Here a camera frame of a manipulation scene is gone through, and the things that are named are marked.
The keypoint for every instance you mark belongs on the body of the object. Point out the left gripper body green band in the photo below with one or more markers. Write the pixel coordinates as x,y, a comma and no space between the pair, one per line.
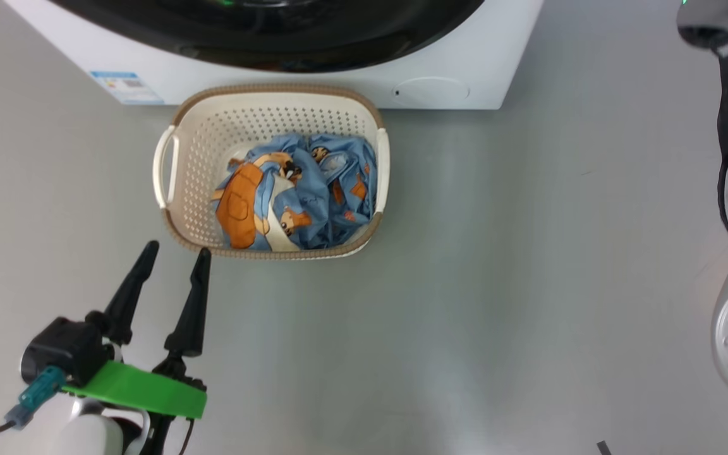
143,392

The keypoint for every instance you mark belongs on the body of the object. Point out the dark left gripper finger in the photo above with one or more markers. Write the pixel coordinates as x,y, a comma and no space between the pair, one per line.
190,316
127,297

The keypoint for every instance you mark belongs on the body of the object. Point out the blue cartoon shirt orange patch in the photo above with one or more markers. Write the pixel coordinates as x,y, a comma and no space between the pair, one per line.
244,202

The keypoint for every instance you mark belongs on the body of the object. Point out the round dark-glass washer door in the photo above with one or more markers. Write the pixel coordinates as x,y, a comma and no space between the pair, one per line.
275,38

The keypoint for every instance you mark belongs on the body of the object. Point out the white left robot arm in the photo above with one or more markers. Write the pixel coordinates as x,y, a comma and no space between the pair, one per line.
89,436

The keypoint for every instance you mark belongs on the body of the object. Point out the cream perforated laundry basket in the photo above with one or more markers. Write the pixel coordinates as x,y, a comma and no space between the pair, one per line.
212,145

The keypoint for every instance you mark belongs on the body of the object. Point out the white front-load washing machine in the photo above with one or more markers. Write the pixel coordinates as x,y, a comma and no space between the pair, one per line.
465,57

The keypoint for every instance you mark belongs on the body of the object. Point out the blue white energy label sticker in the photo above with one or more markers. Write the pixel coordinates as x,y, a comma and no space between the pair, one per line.
127,87

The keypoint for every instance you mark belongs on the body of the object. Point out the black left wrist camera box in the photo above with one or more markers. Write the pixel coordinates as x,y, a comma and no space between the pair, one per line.
64,351

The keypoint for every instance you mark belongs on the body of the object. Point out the teal left camera connector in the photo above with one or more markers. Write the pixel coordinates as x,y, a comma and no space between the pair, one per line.
38,392

